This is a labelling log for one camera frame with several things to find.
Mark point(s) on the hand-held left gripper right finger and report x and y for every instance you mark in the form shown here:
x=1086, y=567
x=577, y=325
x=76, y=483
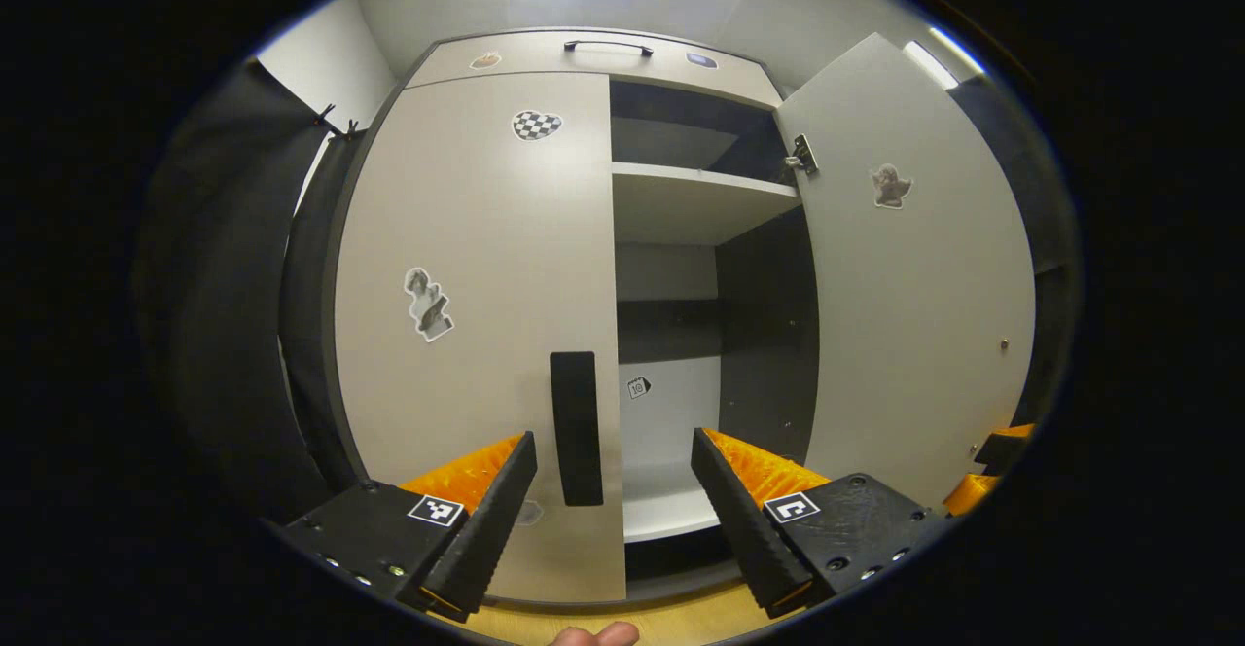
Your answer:
x=754, y=539

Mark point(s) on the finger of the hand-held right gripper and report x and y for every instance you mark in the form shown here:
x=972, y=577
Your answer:
x=968, y=495
x=1002, y=451

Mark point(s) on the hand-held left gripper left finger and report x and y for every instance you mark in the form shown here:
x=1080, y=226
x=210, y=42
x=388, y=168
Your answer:
x=481, y=539

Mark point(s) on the grey shoe cabinet door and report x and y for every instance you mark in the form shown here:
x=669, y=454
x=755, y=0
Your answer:
x=914, y=335
x=486, y=237

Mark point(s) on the grey double-door shoe cabinet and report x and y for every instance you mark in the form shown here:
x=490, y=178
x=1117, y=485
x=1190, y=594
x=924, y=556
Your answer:
x=764, y=335

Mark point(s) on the white cabinet shelf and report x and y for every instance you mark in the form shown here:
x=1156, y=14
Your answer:
x=681, y=203
x=661, y=505

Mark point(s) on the metal door hinge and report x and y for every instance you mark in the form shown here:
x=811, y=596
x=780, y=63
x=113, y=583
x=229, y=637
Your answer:
x=801, y=155

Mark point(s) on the grey cabinet drawer front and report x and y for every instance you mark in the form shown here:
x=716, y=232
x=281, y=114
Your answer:
x=525, y=57

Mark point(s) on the black backdrop cloth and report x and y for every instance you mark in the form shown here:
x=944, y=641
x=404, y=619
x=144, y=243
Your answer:
x=224, y=286

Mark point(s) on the small ceiling light panel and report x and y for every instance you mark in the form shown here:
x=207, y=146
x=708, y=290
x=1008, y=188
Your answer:
x=934, y=62

